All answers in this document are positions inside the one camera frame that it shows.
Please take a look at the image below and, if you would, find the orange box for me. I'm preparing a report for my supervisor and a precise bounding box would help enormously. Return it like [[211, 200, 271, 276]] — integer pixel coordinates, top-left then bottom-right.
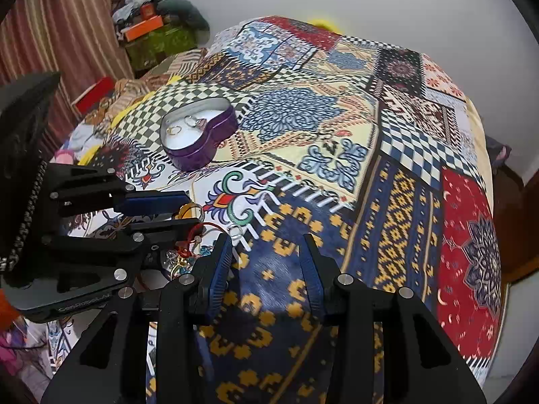
[[124, 15, 164, 42]]

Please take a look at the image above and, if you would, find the yellow cloth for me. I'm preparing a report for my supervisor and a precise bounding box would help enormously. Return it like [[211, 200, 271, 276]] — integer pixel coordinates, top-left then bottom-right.
[[307, 18, 341, 31]]

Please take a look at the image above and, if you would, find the purple heart-shaped tin box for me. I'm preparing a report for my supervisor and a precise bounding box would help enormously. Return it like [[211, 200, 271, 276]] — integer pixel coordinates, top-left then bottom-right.
[[159, 98, 238, 172]]

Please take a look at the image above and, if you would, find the purple cloth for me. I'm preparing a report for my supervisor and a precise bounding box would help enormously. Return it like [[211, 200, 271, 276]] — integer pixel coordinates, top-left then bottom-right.
[[485, 135, 513, 165]]

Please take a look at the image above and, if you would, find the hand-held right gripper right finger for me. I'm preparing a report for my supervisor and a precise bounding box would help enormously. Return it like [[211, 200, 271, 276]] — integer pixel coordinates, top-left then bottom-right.
[[300, 233, 488, 404]]

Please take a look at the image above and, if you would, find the silver charm pendant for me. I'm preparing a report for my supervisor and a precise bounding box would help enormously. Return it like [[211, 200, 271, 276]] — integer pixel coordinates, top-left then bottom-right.
[[165, 251, 190, 278]]

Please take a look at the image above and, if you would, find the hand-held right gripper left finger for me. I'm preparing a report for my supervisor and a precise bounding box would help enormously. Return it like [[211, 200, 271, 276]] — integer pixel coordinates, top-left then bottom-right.
[[41, 232, 235, 404]]

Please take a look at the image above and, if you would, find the patchwork printed blanket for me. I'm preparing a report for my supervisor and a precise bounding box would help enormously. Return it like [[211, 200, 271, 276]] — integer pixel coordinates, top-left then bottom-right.
[[46, 16, 503, 404]]

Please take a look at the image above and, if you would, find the dark green cushion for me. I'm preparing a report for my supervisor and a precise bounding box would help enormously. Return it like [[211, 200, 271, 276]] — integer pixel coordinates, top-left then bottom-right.
[[158, 0, 211, 38]]

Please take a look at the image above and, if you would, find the red thread bracelet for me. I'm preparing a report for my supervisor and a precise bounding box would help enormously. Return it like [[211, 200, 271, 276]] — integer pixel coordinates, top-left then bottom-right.
[[177, 224, 211, 257]]

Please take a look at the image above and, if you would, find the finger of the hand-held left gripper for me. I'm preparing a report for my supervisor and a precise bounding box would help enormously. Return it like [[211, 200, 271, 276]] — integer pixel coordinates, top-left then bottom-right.
[[6, 218, 205, 324], [45, 162, 191, 220]]

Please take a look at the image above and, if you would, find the striped curtain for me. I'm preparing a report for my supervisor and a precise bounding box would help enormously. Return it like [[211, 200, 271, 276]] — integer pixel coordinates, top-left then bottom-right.
[[0, 0, 136, 144]]

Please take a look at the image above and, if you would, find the brown wooden furniture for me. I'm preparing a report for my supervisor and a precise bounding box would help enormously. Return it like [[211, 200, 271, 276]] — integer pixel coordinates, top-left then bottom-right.
[[484, 135, 532, 287]]

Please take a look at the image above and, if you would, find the red flat box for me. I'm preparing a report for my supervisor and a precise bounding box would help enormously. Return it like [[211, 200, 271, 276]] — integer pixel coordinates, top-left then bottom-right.
[[71, 77, 116, 112]]

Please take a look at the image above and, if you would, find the gold bangle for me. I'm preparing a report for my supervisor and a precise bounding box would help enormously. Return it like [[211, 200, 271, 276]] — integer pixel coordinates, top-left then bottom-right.
[[175, 204, 206, 222]]

